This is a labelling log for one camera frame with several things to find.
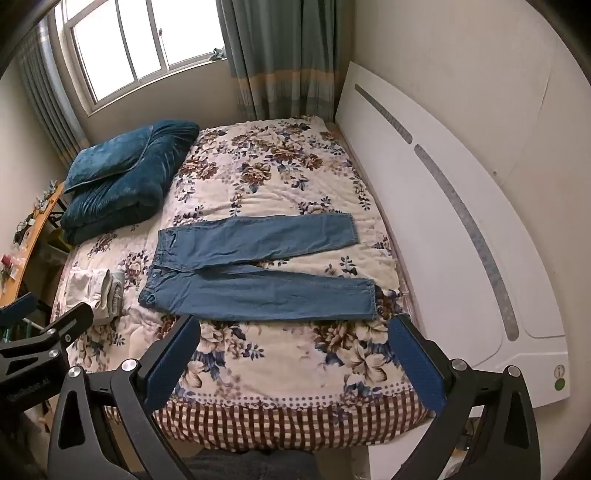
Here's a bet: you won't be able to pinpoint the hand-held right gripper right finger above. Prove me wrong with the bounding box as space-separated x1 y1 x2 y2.
388 314 542 480

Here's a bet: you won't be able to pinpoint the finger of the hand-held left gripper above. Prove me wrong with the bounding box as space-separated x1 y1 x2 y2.
0 292 39 326
0 302 94 370

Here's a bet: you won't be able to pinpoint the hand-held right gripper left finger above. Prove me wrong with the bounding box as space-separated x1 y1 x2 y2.
46 314 202 480

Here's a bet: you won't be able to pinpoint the blue denim pants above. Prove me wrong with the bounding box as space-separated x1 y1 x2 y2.
137 212 378 322

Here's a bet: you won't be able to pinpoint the white folded garment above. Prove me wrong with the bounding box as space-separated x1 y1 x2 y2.
67 268 112 308

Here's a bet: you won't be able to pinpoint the grey folded garment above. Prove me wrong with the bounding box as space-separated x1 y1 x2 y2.
93 271 126 325

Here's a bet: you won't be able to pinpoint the wooden desk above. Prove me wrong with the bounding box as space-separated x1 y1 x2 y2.
0 182 66 308

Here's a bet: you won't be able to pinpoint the yellow green bag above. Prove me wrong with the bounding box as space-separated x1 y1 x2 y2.
48 227 73 253

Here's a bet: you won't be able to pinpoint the white bed headboard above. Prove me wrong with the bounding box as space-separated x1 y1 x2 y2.
335 61 570 409

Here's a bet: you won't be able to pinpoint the desk clutter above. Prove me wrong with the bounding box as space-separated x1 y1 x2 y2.
31 185 59 214

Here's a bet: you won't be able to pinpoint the floral bed blanket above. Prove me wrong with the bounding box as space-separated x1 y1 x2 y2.
51 115 433 456

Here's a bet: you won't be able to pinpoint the person's dark clothing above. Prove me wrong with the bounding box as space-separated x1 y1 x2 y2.
185 449 320 480

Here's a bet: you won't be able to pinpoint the teal folded quilt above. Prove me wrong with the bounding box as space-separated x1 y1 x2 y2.
61 120 200 246

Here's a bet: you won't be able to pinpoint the teal velvet pillow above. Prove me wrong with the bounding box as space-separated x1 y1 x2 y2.
63 124 153 194

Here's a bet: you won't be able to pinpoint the grey striped curtain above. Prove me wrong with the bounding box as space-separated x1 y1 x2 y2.
16 28 91 169

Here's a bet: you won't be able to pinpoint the white framed window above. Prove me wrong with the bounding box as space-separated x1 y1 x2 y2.
55 0 227 105

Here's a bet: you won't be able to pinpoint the teal curtain with beige band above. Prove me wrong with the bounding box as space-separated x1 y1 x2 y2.
216 0 356 122

